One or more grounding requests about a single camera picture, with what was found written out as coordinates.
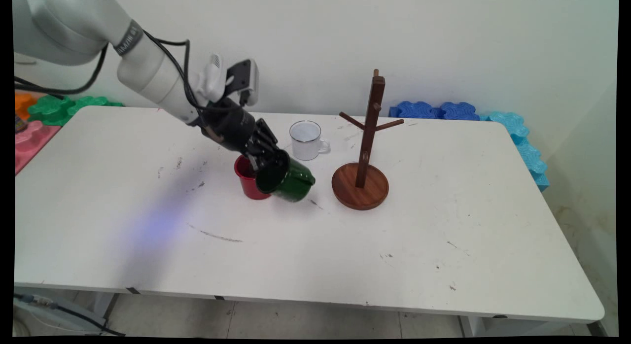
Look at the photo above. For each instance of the green enamel mug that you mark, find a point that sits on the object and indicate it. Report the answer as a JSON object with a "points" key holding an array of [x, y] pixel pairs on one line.
{"points": [[296, 181]]}

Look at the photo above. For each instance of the orange foam tile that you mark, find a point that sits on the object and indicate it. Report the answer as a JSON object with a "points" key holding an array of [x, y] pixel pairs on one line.
{"points": [[23, 103]]}

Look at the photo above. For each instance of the dark blue foam tile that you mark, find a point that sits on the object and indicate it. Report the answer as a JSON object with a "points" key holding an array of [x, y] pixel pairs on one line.
{"points": [[459, 111], [414, 110]]}

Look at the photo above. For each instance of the light blue foam tile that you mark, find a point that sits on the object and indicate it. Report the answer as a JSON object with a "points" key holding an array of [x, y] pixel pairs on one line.
{"points": [[531, 156], [541, 181], [508, 122]]}

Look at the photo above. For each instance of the white enamel mug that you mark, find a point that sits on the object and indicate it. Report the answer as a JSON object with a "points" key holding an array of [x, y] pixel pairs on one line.
{"points": [[305, 149]]}

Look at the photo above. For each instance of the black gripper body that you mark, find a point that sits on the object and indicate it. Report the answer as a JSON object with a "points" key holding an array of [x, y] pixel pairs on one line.
{"points": [[229, 127]]}

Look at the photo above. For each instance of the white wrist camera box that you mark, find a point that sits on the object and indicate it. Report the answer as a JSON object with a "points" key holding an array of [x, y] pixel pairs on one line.
{"points": [[212, 78]]}

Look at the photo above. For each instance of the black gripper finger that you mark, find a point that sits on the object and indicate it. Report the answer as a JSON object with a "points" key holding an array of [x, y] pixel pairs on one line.
{"points": [[266, 134], [261, 156]]}

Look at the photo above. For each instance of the grey table leg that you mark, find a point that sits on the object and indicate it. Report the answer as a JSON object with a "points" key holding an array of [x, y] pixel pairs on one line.
{"points": [[109, 314]]}

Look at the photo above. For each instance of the red enamel mug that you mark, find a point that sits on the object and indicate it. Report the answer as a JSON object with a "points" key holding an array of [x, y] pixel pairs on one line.
{"points": [[249, 189]]}

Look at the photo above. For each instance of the green foam tile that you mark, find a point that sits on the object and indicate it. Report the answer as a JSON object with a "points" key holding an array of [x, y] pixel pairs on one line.
{"points": [[49, 111], [93, 102]]}

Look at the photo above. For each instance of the pink foam tile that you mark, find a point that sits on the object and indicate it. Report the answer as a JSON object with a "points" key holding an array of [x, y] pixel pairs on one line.
{"points": [[30, 142]]}

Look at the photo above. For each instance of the brown wooden mug tree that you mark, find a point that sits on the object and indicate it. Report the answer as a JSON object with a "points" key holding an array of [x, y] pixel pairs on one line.
{"points": [[360, 191]]}

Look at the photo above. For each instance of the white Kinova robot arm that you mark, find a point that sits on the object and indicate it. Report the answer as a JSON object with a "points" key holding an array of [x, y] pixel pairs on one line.
{"points": [[148, 73]]}

